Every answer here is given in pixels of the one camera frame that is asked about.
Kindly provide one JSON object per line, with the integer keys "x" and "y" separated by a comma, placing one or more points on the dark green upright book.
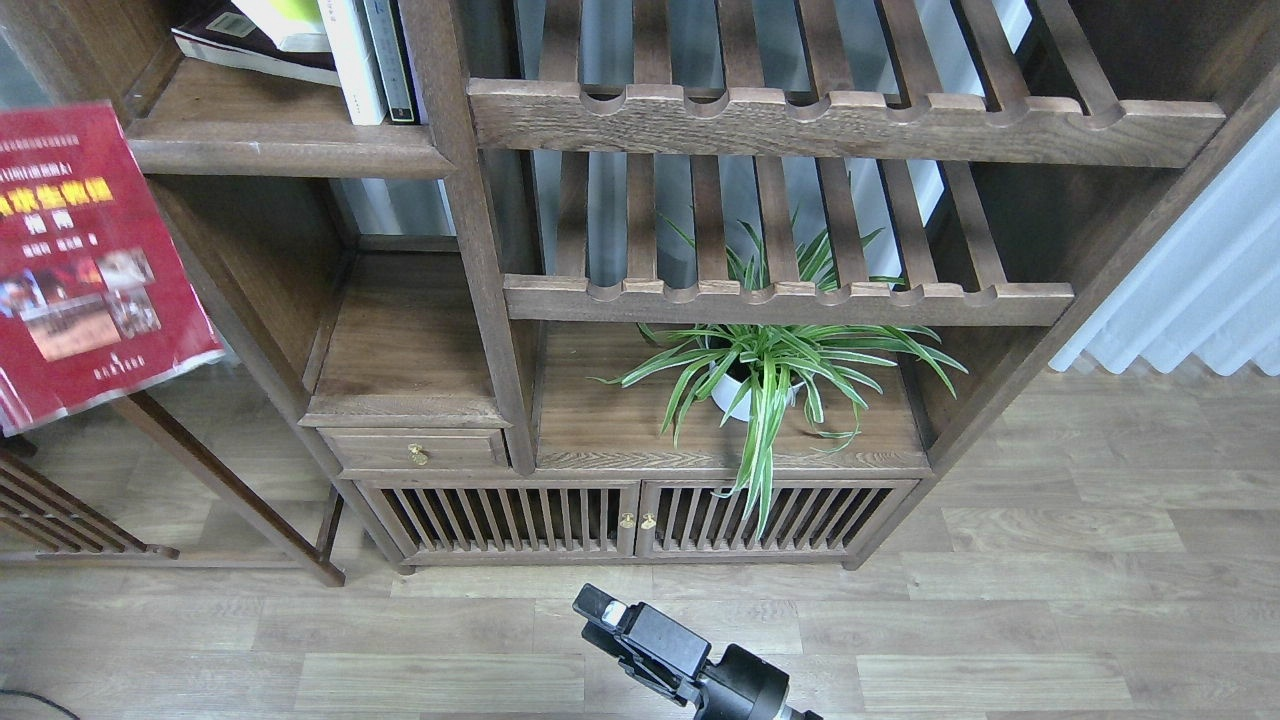
{"x": 393, "y": 61}

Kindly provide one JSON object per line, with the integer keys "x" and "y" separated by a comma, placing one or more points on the maroon book white characters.
{"x": 223, "y": 35}

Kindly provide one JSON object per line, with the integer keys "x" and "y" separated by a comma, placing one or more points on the dark wooden bookshelf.
{"x": 586, "y": 166}

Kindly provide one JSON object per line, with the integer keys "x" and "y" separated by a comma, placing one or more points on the white upright book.
{"x": 355, "y": 62}

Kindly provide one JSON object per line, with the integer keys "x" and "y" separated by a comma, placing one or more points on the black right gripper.
{"x": 670, "y": 659}

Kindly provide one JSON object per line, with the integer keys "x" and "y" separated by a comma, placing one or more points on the slatted cabinet door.
{"x": 810, "y": 520}
{"x": 470, "y": 522}

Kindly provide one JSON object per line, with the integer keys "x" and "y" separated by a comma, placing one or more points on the white plant pot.
{"x": 753, "y": 391}

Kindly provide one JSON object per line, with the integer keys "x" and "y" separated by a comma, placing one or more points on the yellow-green paperback book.
{"x": 293, "y": 26}

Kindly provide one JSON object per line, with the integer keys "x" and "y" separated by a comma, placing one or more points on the white pleated curtain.
{"x": 1209, "y": 288}

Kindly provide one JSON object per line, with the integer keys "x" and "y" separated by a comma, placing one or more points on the left slatted cabinet door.
{"x": 470, "y": 522}

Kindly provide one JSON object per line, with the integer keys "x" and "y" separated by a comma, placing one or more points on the right slatted cabinet door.
{"x": 810, "y": 520}

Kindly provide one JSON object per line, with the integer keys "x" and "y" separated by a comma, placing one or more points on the red paperback book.
{"x": 90, "y": 260}

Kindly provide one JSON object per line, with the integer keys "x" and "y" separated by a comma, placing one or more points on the wooden drawer brass knob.
{"x": 416, "y": 448}

